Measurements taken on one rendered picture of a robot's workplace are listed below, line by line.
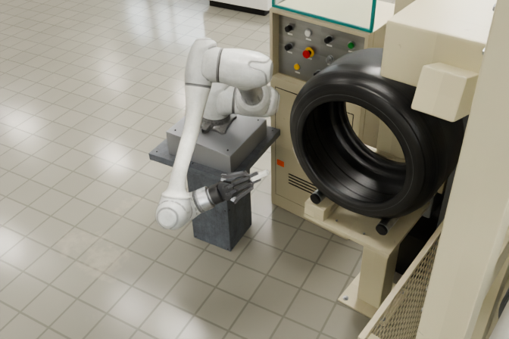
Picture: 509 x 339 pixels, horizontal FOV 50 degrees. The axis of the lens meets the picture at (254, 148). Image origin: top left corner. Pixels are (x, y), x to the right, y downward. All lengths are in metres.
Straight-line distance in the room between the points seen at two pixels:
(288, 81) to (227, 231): 0.88
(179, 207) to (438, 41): 1.05
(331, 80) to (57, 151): 2.74
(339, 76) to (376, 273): 1.24
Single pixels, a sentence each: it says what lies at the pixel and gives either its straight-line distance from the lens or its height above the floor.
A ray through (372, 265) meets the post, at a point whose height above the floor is 0.28.
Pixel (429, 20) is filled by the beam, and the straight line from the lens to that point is 1.34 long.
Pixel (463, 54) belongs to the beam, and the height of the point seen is 1.75.
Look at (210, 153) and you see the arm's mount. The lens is 2.64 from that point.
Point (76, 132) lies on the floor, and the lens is 4.36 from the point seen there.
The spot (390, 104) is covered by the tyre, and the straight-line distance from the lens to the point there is 1.72.
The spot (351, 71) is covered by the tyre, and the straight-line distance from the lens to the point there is 1.79.
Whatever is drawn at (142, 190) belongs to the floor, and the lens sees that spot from 3.65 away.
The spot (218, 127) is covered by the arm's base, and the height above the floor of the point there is 0.79.
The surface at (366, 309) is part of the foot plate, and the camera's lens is 2.92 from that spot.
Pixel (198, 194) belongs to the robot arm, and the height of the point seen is 0.94.
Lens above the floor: 2.28
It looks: 36 degrees down
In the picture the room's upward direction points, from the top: 2 degrees counter-clockwise
